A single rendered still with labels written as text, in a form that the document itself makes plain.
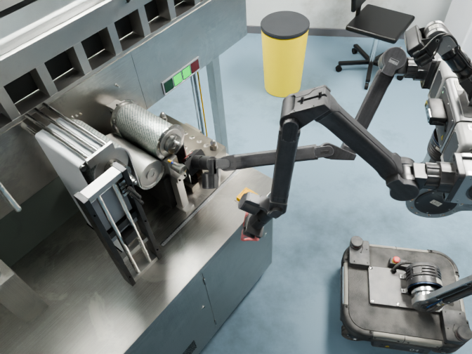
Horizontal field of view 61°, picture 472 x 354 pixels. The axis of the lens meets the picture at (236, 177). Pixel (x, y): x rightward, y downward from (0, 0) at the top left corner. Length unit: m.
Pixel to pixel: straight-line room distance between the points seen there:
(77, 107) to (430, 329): 1.94
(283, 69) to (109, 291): 2.41
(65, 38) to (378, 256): 1.90
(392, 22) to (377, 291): 2.32
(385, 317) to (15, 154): 1.85
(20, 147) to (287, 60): 2.35
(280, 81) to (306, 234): 1.42
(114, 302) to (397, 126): 2.66
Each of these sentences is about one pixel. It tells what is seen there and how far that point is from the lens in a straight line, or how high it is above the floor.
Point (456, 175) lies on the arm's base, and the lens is 1.20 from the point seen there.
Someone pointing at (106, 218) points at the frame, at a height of 1.28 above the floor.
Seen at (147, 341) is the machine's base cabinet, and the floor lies 0.75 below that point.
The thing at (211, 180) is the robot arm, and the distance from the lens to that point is 1.56.
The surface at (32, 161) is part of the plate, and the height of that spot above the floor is 1.27.
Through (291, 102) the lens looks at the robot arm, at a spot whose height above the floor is 1.67.
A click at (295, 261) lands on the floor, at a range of 2.64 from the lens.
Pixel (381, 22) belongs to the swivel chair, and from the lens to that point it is 3.81.
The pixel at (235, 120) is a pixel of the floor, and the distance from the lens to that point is 3.47.
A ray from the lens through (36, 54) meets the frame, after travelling 1.51.
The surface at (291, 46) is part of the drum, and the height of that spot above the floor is 0.52.
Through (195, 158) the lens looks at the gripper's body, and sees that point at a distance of 1.61.
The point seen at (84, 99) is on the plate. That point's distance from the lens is 1.67.
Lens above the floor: 2.33
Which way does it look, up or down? 50 degrees down
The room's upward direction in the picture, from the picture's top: 5 degrees counter-clockwise
